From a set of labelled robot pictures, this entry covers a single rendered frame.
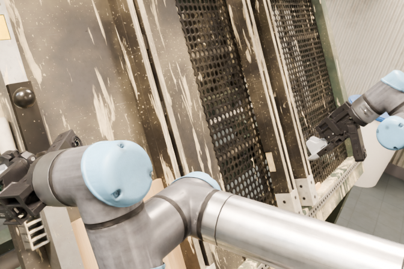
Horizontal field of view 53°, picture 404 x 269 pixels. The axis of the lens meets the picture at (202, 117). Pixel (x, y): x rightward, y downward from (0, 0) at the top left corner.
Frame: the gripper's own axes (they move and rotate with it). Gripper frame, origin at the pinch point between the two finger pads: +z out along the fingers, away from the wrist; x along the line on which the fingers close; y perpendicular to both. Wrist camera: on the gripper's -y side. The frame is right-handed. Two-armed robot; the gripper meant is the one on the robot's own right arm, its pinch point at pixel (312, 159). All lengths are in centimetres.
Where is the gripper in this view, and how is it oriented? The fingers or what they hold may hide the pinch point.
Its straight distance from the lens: 129.0
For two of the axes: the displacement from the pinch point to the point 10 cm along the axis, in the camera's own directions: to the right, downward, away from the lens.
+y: -6.4, -7.5, 1.5
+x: -5.0, 2.6, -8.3
